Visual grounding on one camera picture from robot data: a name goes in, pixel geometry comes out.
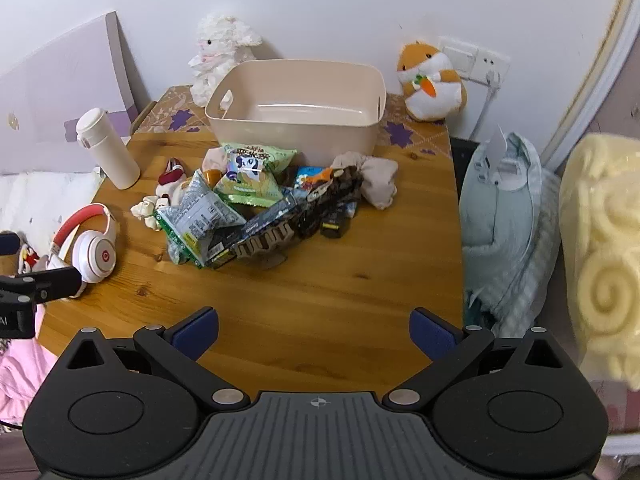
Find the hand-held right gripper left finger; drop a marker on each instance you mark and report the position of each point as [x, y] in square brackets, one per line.
[196, 334]

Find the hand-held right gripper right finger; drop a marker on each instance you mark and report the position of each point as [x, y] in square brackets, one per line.
[431, 334]

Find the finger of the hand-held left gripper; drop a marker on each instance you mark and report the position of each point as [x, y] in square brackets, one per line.
[55, 284]
[7, 243]

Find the red white small toy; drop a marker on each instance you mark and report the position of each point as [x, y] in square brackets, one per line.
[170, 180]

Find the orange pill bottle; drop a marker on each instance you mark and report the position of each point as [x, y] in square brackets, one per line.
[207, 178]

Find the dark patterned snack packet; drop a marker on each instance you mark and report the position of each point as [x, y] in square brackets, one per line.
[341, 185]

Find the beige plastic storage bin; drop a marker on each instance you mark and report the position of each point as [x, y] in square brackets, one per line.
[300, 140]

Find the wooden desktop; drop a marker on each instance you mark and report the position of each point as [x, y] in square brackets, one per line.
[325, 285]

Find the red white printed cloth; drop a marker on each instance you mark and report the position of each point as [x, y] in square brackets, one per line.
[29, 257]

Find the red white headphones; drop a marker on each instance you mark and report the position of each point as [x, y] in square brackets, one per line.
[95, 257]

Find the white bed sheet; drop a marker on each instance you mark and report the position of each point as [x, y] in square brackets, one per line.
[30, 200]

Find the pink cloth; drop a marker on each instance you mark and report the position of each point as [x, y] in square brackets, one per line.
[20, 375]

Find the brown hair claw clip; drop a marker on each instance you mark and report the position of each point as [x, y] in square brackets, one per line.
[265, 241]

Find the grey green snack packet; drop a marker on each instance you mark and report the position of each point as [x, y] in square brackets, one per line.
[200, 215]

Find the black long snack box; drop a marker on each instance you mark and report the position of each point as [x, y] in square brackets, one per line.
[257, 226]

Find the white thermos bottle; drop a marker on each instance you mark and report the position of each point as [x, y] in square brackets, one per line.
[112, 155]

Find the black yellow small box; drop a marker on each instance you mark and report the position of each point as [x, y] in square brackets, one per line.
[334, 228]

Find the white purple furniture board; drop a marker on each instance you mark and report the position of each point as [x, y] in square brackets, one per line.
[60, 85]

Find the white plastic device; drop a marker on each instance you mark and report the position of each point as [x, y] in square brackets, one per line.
[500, 172]

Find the yellow fleece blanket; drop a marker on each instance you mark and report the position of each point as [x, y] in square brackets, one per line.
[600, 260]

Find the blue cartoon small box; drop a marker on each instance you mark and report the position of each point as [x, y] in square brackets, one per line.
[305, 178]

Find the purple flower patterned table mat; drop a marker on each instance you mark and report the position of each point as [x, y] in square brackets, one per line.
[170, 110]

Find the orange white hamster plush toy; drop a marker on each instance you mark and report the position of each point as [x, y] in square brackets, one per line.
[435, 102]

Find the white sheep plush toy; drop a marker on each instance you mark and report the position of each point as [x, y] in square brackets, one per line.
[217, 50]

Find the white wall socket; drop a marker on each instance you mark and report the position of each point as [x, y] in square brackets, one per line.
[492, 62]

